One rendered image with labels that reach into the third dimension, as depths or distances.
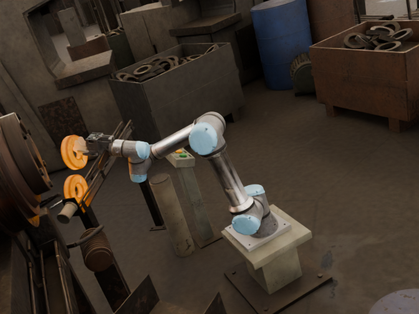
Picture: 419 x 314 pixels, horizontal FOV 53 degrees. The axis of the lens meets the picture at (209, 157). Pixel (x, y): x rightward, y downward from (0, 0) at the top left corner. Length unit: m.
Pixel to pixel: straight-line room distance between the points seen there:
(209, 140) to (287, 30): 3.01
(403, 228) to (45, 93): 3.17
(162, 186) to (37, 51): 2.21
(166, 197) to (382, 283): 1.16
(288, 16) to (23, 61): 2.55
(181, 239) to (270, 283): 0.64
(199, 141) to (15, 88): 2.79
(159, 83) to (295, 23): 1.66
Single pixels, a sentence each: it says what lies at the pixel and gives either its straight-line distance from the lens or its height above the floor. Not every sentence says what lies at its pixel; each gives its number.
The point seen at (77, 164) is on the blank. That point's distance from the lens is 1.97.
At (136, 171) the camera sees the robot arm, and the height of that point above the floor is 0.78.
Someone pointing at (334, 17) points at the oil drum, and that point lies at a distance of 4.80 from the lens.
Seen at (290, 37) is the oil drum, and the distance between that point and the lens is 4.55.
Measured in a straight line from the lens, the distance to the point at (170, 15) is 5.21.
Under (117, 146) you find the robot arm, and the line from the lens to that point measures 1.86.
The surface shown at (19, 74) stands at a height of 1.02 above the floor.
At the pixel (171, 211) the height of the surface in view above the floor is 0.33.
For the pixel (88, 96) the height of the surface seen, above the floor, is 0.64.
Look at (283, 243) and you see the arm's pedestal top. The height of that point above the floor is 0.30.
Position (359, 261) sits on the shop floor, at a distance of 2.28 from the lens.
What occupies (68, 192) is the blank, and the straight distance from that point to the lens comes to 2.05.
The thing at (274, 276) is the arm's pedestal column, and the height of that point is 0.11.
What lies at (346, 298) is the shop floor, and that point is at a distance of 2.12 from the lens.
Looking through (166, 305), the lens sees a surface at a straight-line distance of 1.41.
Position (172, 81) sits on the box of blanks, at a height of 0.65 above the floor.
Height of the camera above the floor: 1.54
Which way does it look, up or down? 25 degrees down
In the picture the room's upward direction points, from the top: 17 degrees counter-clockwise
